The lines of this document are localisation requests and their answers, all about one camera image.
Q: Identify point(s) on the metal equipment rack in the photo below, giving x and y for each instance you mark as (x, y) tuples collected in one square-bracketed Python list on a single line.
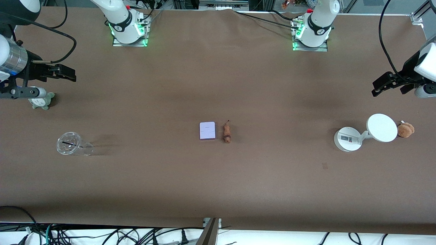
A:
[(223, 4)]

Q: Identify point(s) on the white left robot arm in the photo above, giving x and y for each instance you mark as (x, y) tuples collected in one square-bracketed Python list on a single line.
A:
[(320, 20)]

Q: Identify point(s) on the brown lion statue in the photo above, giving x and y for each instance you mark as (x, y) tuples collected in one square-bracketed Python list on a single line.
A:
[(227, 133)]

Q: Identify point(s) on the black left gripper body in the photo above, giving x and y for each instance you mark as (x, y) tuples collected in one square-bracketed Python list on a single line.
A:
[(407, 70)]

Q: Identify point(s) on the brown plush bear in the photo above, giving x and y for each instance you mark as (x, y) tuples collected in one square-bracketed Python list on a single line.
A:
[(406, 130)]

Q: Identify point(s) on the aluminium profile beam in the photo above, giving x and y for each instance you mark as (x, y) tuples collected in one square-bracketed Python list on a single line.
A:
[(209, 233)]

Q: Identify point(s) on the aluminium corner frame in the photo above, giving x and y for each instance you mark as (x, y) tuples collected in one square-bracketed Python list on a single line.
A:
[(419, 15)]

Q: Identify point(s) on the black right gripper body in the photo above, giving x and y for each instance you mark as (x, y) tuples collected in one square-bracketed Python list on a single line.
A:
[(34, 70)]

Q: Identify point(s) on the clear plastic cup with lid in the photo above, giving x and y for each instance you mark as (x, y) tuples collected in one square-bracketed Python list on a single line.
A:
[(69, 143)]

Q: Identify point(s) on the grey-green totoro plush toy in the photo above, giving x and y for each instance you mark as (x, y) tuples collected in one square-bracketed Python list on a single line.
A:
[(43, 102)]

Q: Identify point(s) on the brown paper table cover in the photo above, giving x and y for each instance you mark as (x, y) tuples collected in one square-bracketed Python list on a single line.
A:
[(218, 85)]

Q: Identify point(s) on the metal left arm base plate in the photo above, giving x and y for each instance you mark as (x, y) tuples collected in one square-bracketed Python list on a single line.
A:
[(311, 49)]

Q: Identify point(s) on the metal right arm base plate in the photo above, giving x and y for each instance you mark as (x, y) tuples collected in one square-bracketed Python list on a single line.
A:
[(117, 44)]

